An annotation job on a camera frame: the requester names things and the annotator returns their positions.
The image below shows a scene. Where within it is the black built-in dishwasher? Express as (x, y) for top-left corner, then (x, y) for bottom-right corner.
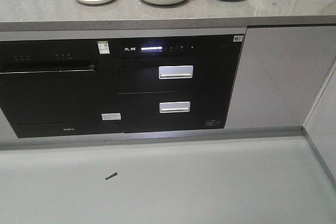
(1, 39), (123, 138)

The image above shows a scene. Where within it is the grey cabinet door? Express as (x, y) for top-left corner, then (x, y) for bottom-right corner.
(225, 26), (335, 130)

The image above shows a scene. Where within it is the black disinfection cabinet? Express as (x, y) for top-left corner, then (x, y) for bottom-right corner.
(109, 34), (243, 133)

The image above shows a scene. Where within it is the black floor tape strip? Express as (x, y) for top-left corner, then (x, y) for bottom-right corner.
(105, 172), (118, 180)

